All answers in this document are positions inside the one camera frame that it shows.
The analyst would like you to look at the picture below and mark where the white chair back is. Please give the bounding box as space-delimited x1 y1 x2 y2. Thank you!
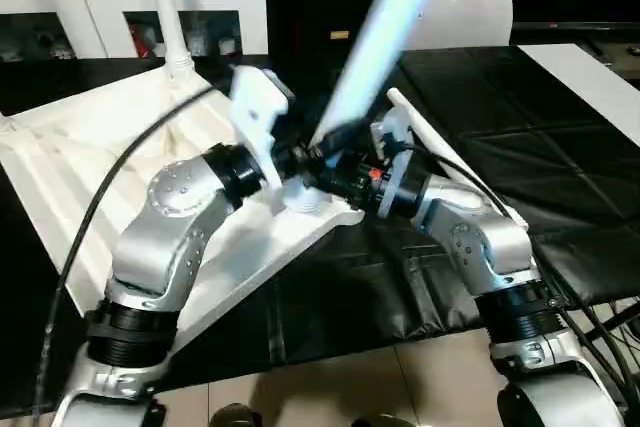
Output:
408 0 516 52

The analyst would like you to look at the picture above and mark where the white table leg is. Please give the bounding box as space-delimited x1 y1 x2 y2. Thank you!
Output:
281 0 465 214
143 0 195 82
387 88 530 229

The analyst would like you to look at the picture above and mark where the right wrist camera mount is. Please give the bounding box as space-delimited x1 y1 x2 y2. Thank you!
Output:
368 106 417 222

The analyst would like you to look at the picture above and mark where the dark robot left foot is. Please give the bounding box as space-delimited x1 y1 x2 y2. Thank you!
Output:
208 402 262 427

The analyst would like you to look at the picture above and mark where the dark robot right foot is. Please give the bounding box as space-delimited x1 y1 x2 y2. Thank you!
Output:
356 411 407 427

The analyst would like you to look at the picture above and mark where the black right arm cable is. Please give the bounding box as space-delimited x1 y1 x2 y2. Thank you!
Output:
398 143 640 401

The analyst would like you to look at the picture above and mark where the white plastic table top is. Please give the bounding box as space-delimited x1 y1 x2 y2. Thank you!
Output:
0 64 367 344

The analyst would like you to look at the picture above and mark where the dark robot foot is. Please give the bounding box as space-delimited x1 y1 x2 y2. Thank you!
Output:
208 402 262 427
356 411 407 427

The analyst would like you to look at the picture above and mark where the black cabinet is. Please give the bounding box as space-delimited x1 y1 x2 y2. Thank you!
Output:
261 0 416 93

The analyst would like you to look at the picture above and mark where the black tripod leg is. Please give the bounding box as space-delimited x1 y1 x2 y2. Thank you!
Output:
583 295 640 344

